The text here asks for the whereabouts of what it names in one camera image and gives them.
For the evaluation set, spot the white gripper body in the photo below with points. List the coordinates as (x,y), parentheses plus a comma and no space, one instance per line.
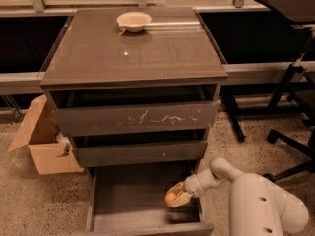
(191,184)

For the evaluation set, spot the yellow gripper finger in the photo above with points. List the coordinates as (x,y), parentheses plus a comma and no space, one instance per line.
(180,200)
(176,188)

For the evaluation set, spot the orange fruit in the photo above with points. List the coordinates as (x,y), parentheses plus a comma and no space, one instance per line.
(169,197)

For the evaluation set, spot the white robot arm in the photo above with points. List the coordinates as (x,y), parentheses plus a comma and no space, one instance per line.
(257,206)

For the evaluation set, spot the middle grey drawer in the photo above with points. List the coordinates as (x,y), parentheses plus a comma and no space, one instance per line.
(136,148)

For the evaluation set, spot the grey drawer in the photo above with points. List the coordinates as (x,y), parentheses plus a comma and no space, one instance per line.
(136,148)
(110,111)
(128,200)

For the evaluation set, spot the bottom grey drawer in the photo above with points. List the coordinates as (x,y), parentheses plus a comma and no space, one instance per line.
(128,200)

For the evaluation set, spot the grey drawer cabinet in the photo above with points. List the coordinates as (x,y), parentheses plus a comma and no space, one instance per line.
(95,53)

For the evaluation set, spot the top grey drawer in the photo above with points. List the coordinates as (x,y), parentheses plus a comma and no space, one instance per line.
(110,111)

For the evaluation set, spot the open cardboard box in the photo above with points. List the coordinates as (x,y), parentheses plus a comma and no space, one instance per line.
(50,150)

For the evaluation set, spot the white bowl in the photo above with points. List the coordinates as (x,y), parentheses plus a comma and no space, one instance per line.
(133,21)

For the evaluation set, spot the metal window railing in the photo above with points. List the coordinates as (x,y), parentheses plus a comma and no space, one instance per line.
(131,0)

